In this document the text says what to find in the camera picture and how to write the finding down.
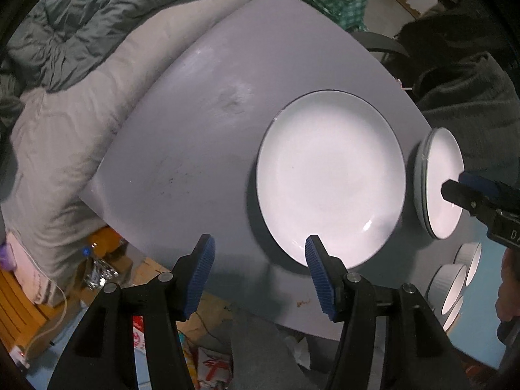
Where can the white crumpled tissue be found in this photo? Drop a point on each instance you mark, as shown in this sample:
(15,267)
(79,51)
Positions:
(298,351)

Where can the dark grey fleece blanket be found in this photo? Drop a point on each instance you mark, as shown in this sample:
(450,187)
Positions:
(475,113)

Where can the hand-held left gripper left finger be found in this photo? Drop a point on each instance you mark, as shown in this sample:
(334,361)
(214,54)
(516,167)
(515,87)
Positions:
(201,268)

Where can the large white plate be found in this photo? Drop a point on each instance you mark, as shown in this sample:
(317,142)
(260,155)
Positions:
(329,178)

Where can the red printed paper bag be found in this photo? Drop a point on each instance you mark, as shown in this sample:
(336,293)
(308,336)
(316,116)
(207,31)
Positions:
(211,367)

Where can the person's right hand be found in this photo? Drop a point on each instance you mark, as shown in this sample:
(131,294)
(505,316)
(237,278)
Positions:
(510,288)

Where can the clear plastic bottle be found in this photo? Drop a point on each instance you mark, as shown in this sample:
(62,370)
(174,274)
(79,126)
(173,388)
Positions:
(95,268)

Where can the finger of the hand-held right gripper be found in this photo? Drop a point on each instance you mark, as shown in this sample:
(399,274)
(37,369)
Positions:
(483,185)
(467,201)

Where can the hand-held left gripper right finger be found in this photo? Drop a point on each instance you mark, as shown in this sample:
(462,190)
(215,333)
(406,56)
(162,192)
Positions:
(321,276)

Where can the wooden slatted frame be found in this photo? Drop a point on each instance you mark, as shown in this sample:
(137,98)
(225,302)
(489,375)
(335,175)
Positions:
(20,304)

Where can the red and white packet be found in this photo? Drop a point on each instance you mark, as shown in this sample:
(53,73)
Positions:
(139,333)

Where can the black office chair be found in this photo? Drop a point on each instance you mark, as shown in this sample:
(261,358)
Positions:
(382,44)

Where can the white ribbed bowl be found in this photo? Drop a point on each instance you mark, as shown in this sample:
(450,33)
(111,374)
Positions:
(473,262)
(453,292)
(454,315)

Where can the small white plate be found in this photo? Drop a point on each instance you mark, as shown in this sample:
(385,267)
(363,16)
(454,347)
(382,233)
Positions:
(443,162)
(417,178)

